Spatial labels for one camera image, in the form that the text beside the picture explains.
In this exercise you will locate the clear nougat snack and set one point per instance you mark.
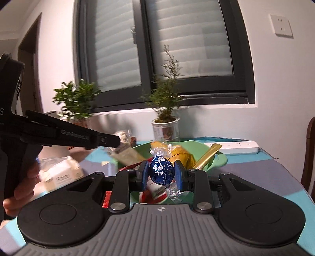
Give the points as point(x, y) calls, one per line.
point(124, 152)

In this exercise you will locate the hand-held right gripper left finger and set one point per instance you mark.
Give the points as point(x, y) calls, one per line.
point(144, 176)

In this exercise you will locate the brown wooden door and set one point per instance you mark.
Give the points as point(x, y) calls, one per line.
point(29, 81)

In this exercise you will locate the blue foil chocolate ball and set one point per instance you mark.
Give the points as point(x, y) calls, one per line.
point(161, 169)

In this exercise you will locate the white wall socket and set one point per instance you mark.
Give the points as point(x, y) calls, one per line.
point(281, 25)

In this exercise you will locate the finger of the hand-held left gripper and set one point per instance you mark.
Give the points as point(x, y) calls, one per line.
point(108, 140)

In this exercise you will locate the white power strip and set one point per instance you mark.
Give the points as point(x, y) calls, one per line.
point(231, 147)

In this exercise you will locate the thin plant in white pot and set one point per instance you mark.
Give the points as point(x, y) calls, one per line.
point(165, 128)

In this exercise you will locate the gold crinkled snack bag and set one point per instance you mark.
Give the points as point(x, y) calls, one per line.
point(184, 155)

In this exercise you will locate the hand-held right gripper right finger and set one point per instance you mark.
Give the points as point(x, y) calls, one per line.
point(178, 177)

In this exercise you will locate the dark framed window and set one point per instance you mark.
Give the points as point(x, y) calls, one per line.
point(172, 49)

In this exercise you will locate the dark wooden chair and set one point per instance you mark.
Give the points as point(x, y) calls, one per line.
point(308, 157)

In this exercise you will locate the leafy bonsai plant in pot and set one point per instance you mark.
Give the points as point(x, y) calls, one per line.
point(76, 98)

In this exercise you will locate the white tissue pack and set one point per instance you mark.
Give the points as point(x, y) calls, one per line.
point(64, 172)

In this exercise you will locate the person's left hand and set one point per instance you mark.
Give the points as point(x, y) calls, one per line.
point(27, 182)

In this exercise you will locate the blue grey patterned tablecloth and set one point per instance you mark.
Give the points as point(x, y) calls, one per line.
point(258, 177)

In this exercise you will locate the green plastic bowl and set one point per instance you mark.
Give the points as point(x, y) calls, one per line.
point(214, 160)

